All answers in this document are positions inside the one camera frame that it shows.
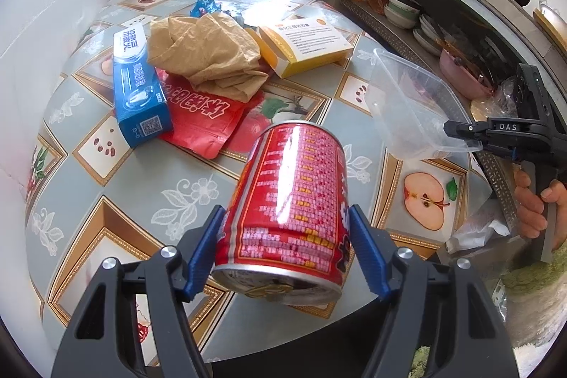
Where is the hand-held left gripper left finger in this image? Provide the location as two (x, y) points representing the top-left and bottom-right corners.
(50, 204), (228, 378)

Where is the person's right hand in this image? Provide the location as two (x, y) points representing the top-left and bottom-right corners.
(514, 169), (567, 249)

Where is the red foil pouch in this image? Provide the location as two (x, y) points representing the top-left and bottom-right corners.
(156, 68), (249, 159)

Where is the person's right forearm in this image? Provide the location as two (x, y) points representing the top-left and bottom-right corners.
(500, 247), (567, 308)

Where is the blue toothpaste box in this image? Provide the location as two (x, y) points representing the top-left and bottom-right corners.
(113, 26), (174, 149)

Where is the pink plastic basin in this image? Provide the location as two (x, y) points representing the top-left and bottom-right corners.
(439, 48), (494, 100)

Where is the wooden cutting board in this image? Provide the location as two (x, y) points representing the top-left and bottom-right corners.
(533, 7), (567, 56)

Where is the blue plastic wrapper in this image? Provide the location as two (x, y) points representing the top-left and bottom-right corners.
(190, 0), (222, 18)

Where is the fruit print tablecloth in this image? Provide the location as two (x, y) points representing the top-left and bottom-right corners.
(24, 0), (494, 365)

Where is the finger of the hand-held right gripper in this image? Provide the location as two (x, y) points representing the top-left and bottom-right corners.
(444, 118), (488, 151)

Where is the red tin can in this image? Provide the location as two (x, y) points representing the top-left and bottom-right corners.
(212, 120), (355, 308)

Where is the stack of white plates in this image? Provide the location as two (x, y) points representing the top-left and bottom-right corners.
(412, 14), (444, 56)

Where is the tan cloth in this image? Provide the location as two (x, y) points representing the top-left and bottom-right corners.
(146, 12), (271, 103)

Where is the yellow white cardboard box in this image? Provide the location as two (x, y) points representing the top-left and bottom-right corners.
(246, 16), (355, 78)

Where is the clear plastic food container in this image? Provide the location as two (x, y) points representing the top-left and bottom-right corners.
(365, 48), (483, 161)

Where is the white crumpled paper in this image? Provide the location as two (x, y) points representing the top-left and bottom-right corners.
(445, 214), (511, 255)

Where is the stack of bowls on shelf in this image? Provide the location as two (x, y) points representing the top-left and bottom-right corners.
(383, 4), (419, 29)

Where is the clear bag of yellow food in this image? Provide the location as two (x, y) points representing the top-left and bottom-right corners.
(470, 76), (521, 124)

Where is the dark rimmed white bowl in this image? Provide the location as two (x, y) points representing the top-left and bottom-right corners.
(389, 0), (421, 16)

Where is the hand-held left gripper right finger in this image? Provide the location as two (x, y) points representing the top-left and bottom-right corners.
(347, 203), (520, 378)

